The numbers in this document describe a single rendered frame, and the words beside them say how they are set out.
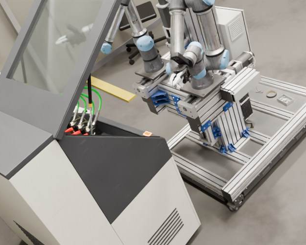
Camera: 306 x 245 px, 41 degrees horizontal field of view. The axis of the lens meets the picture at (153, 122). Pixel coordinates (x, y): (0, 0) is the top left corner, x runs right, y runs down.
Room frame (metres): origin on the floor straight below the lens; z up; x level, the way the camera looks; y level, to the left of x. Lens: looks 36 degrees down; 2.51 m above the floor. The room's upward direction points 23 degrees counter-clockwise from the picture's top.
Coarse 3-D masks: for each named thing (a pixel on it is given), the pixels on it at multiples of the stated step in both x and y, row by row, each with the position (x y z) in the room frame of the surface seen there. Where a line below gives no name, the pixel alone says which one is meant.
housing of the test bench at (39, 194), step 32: (0, 128) 1.85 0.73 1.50; (32, 128) 1.73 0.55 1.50; (0, 160) 1.57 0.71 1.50; (32, 160) 1.52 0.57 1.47; (64, 160) 1.59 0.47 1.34; (0, 192) 1.81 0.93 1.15; (32, 192) 1.47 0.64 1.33; (64, 192) 1.54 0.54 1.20; (32, 224) 1.69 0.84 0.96; (64, 224) 1.49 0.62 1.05; (96, 224) 1.57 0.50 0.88
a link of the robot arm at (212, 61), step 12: (192, 0) 2.08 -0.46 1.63; (204, 0) 2.04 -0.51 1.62; (204, 12) 2.06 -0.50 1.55; (204, 24) 2.08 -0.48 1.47; (204, 36) 2.09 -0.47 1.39; (216, 36) 2.08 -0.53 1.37; (216, 48) 2.07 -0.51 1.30; (204, 60) 2.11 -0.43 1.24; (216, 60) 2.06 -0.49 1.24; (228, 60) 2.09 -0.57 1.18
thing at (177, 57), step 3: (171, 54) 1.77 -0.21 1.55; (174, 54) 1.75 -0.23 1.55; (177, 54) 1.75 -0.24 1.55; (180, 54) 1.76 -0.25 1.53; (171, 57) 1.76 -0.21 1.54; (174, 57) 1.75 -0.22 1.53; (177, 57) 1.75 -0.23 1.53; (180, 57) 1.75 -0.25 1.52; (183, 57) 1.77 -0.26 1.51; (174, 60) 1.77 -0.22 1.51; (177, 60) 1.77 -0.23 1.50; (180, 60) 1.76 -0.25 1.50; (183, 60) 1.76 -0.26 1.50; (186, 60) 1.78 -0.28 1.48; (177, 63) 1.79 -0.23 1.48; (180, 63) 1.78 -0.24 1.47; (183, 63) 1.78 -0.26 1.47; (186, 63) 1.77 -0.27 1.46
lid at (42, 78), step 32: (64, 0) 2.31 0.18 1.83; (96, 0) 2.08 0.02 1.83; (32, 32) 2.35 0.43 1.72; (64, 32) 2.11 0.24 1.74; (96, 32) 1.88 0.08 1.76; (32, 64) 2.14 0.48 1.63; (64, 64) 1.93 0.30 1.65; (0, 96) 2.14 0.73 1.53; (32, 96) 1.92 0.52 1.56; (64, 96) 1.73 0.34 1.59; (64, 128) 1.62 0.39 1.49
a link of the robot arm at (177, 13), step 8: (176, 0) 2.13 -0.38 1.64; (176, 8) 2.12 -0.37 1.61; (184, 8) 2.12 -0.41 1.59; (176, 16) 2.10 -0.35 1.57; (176, 24) 2.08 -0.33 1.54; (176, 32) 2.06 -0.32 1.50; (176, 40) 2.03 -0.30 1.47; (176, 48) 2.01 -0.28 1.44; (168, 64) 2.00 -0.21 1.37; (176, 64) 1.96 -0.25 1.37; (168, 72) 1.97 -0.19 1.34
